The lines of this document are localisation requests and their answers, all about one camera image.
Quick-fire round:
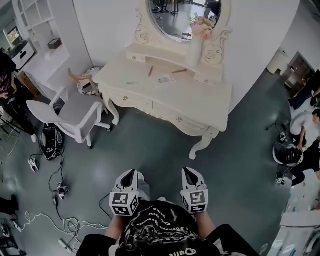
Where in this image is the white bin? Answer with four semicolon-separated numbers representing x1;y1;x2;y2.
266;49;291;75

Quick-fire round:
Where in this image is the person's left forearm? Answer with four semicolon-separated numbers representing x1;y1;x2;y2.
104;214;128;238

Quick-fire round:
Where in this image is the printed paper card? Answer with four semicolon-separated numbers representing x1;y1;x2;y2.
156;74;176;85

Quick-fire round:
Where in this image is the wooden chair with floral cushion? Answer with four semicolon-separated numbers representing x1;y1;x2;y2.
67;65;106;98

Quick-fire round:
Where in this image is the small cream dressing table drawer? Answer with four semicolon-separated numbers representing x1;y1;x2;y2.
126;51;147;64
193;72;216;86

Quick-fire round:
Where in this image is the white side table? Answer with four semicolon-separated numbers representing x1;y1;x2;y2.
273;211;320;256

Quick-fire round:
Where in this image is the white box with black lid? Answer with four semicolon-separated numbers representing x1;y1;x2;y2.
10;40;38;70

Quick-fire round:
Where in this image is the person's black printed shirt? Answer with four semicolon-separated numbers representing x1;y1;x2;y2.
79;199;262;256

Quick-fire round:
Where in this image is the black cable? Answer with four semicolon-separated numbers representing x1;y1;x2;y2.
48;149;66;222

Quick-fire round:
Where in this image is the white shelf unit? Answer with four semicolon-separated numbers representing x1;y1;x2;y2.
11;0;71;77

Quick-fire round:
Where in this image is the person's right forearm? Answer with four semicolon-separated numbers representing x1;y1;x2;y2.
192;211;219;239

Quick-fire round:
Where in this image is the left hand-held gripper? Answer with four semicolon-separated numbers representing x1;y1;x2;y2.
109;169;140;217

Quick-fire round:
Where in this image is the dark box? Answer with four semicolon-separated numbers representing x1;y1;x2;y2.
47;38;63;50

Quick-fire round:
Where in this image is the white cable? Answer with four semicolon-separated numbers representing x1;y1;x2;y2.
14;210;111;251

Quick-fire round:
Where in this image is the oval mirror with cream frame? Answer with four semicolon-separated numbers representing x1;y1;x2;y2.
134;0;234;66

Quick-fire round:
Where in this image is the white power strip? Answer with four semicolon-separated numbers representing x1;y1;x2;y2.
58;238;74;253

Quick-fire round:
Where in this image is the wide cream dressing table drawer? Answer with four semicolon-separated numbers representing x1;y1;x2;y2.
109;90;154;115
151;99;211;132

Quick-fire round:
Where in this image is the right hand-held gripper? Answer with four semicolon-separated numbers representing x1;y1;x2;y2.
180;167;209;214

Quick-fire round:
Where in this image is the cream dressing table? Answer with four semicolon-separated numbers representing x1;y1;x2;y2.
98;42;234;161

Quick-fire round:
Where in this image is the black bag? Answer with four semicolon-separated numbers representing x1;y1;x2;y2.
40;122;65;161

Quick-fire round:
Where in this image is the white chair with grey cushion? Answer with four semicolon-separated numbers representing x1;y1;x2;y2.
26;84;112;150

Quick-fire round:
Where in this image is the cardboard box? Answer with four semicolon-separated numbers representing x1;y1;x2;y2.
18;70;41;98

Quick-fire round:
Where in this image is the pink and cream flower bouquet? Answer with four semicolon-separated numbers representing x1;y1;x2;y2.
187;12;216;41

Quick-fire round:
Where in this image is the white vase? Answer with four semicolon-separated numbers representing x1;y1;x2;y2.
186;39;205;68

